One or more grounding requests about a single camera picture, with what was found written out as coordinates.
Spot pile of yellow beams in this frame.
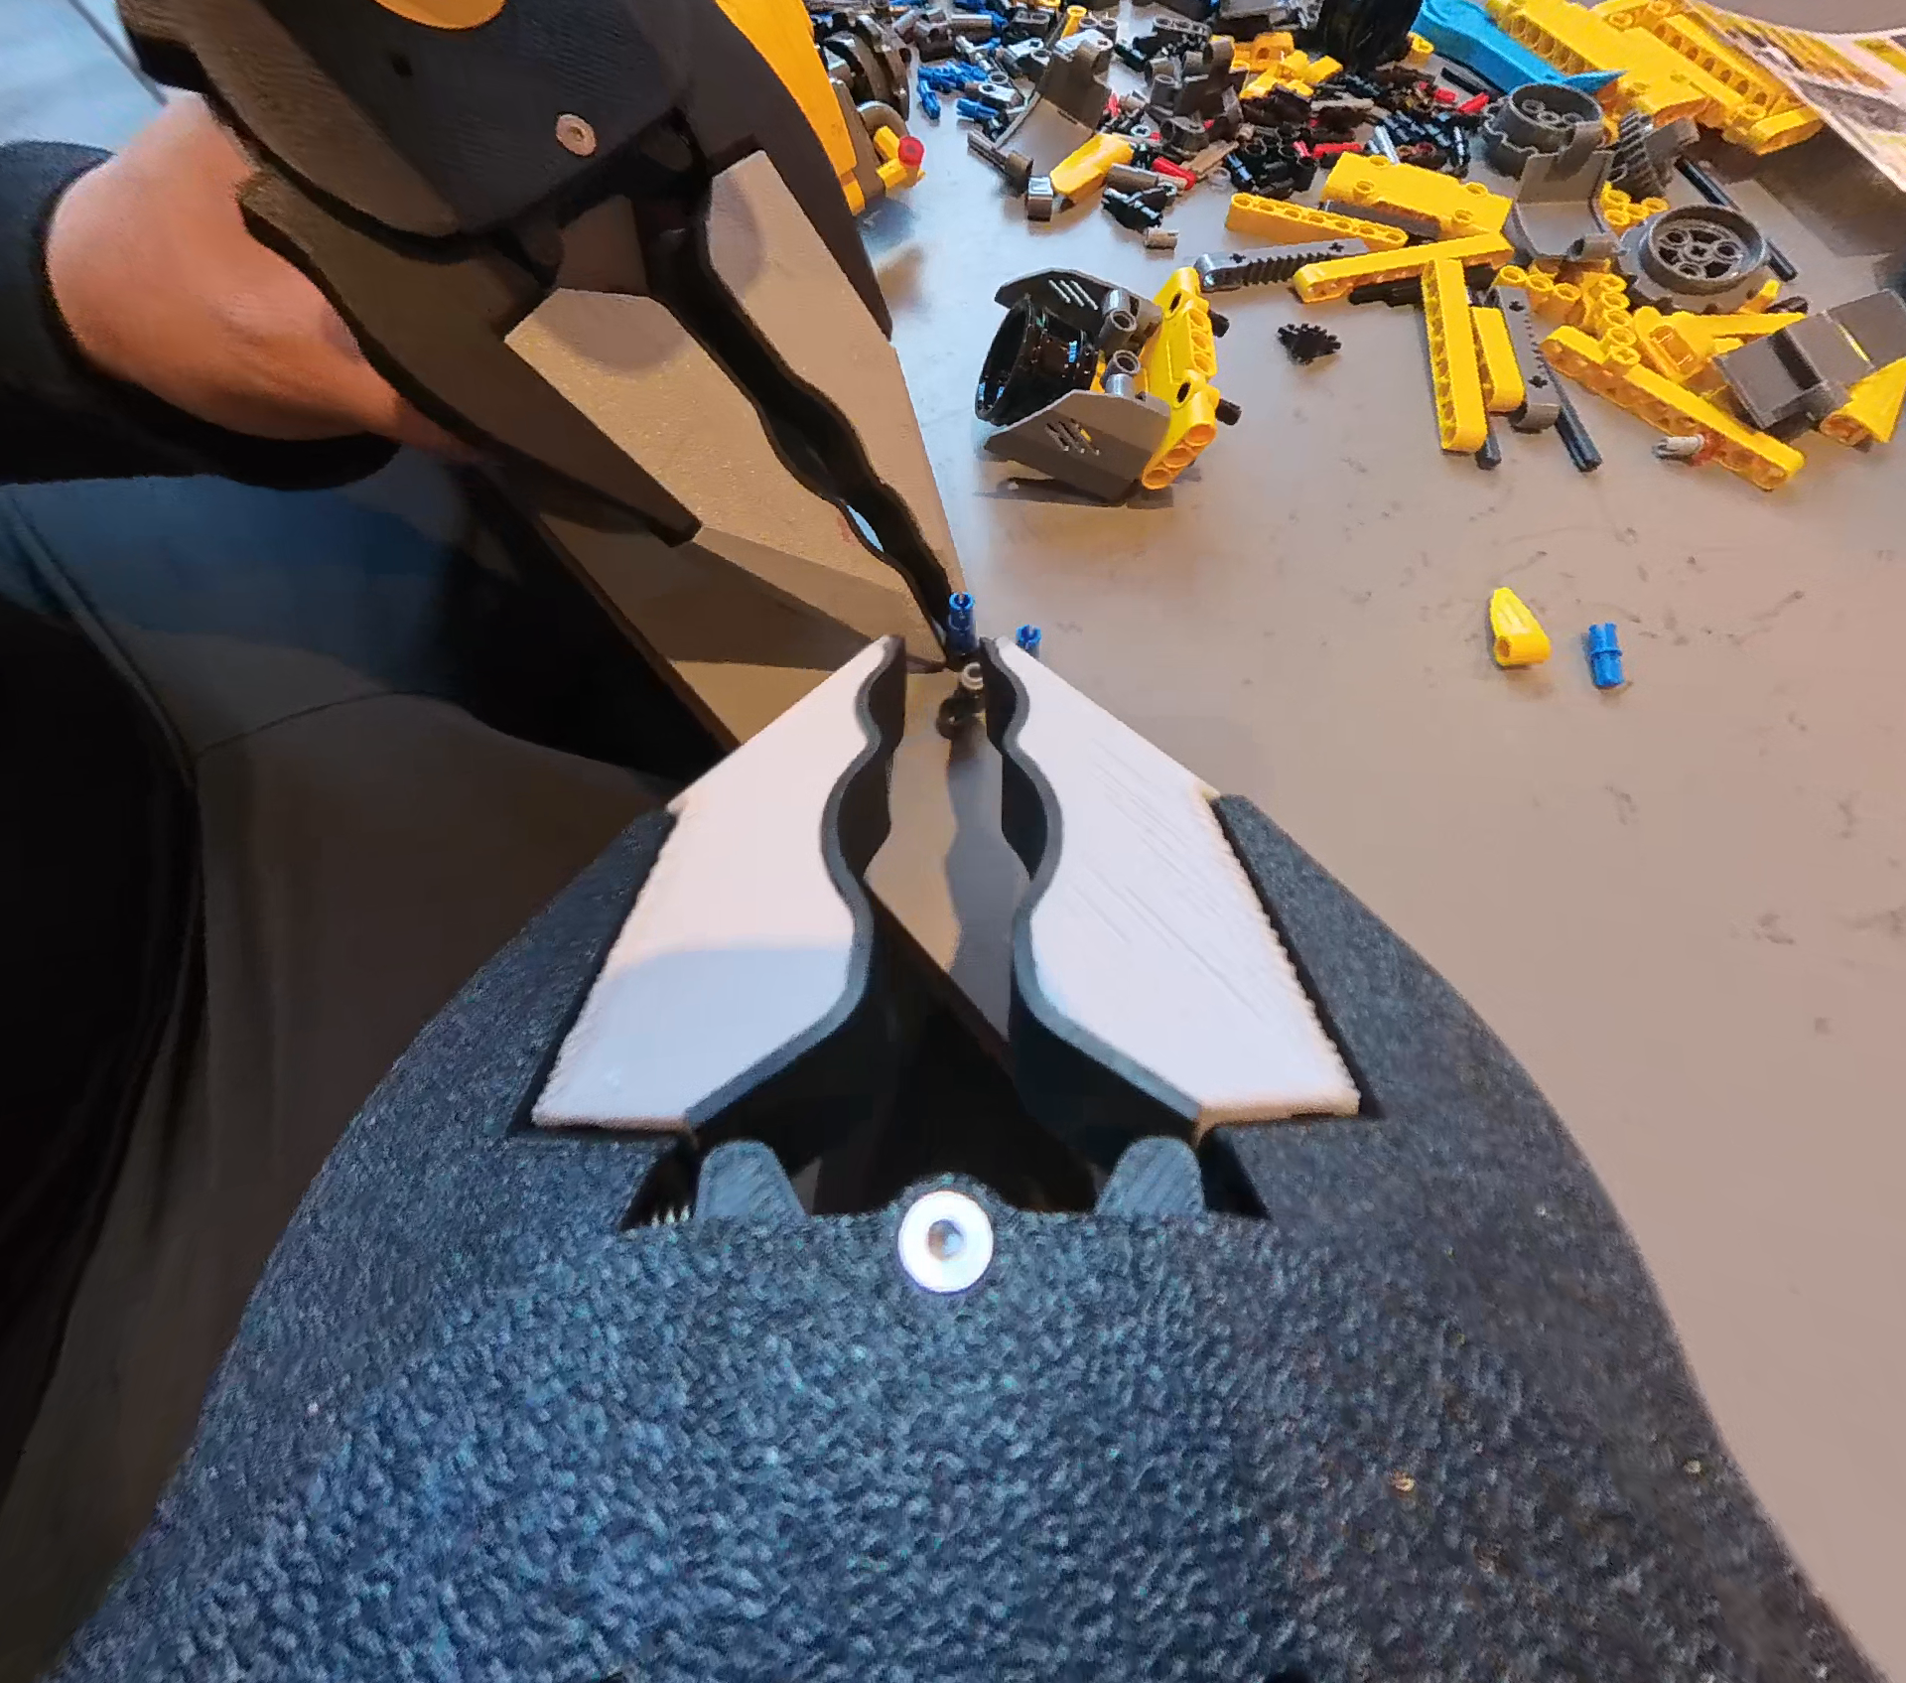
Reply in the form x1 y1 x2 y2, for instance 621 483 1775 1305
1227 0 1906 491

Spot dark gear rack piece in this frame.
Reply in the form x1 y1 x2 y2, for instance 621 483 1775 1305
1191 243 1346 295

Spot yellow sticker sheet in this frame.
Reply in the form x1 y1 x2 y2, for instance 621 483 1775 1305
1697 0 1906 193

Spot person's legs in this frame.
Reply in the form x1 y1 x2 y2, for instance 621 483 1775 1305
0 469 732 1491

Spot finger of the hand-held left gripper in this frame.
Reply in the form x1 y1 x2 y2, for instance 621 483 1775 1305
697 148 965 662
502 289 953 676

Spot person's left forearm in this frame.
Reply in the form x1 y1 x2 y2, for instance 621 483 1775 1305
0 142 397 491

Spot person's left hand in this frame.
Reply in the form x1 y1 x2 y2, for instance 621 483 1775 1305
43 94 482 465

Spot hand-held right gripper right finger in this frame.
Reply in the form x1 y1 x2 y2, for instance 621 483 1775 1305
983 638 1364 1138

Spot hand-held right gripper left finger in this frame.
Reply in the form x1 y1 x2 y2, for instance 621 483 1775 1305
530 636 911 1142

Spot blue brick separator tool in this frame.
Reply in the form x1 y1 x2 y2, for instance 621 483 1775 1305
1411 0 1626 96

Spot grey wheel hub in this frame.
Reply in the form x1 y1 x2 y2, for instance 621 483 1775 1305
1620 207 1775 316
1481 82 1610 181

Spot black wheel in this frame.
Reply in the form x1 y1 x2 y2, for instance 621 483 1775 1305
1316 0 1431 70

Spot yellow grey wheel assembly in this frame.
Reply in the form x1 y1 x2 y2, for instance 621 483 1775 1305
975 267 1241 507

